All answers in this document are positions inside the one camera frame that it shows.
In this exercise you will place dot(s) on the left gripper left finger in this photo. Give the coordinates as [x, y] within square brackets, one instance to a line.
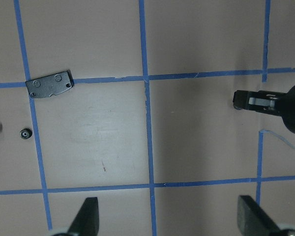
[87, 218]

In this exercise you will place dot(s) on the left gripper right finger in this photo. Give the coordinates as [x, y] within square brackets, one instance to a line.
[252, 219]

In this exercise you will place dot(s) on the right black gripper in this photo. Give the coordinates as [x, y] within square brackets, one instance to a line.
[268, 102]

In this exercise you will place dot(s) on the small black gear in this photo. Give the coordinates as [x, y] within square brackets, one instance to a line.
[26, 133]

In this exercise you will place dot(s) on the black brake pad plate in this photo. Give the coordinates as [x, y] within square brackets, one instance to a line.
[50, 85]

